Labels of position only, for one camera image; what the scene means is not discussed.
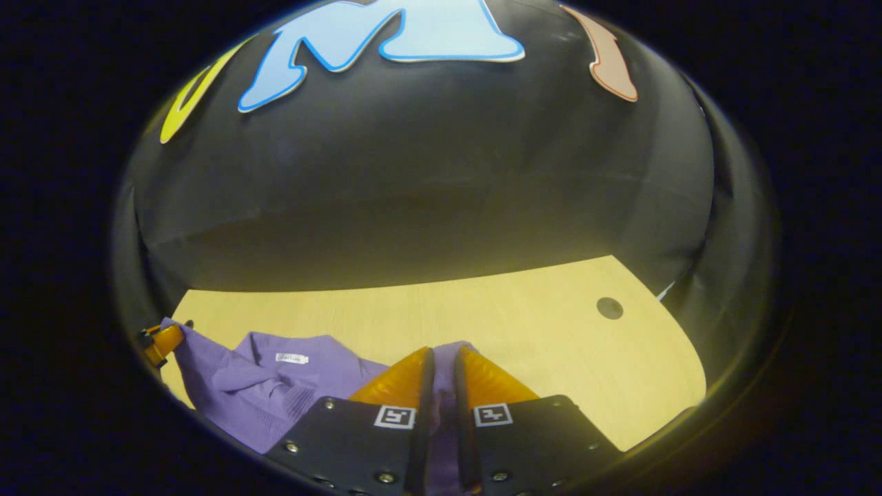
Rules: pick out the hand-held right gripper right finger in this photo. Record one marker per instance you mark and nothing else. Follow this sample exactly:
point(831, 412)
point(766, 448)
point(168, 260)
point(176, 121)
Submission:
point(463, 427)

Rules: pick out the black backdrop cloth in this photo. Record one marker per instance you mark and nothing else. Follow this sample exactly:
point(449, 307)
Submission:
point(427, 193)

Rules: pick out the purple knit cardigan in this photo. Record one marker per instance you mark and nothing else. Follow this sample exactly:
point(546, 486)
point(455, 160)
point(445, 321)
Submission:
point(262, 393)

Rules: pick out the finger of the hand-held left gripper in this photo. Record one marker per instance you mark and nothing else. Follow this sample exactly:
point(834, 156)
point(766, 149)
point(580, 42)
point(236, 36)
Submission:
point(165, 341)

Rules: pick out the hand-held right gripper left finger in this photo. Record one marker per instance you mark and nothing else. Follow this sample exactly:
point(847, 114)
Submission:
point(422, 427)

